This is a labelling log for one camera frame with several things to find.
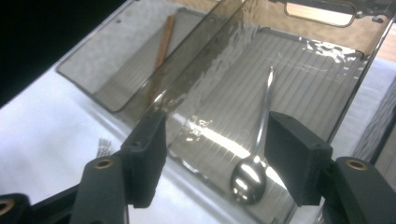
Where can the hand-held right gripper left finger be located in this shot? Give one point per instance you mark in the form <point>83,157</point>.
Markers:
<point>146,155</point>

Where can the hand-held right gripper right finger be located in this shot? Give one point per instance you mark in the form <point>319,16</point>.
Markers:
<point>295,155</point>

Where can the silver metal spoon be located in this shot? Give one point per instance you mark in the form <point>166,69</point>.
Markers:
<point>247,183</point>

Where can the transparent grey plastic bin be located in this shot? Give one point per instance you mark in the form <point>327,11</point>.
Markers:
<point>124,56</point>
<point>311,77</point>

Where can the brown wooden chopstick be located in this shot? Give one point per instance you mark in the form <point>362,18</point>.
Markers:
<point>165,40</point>

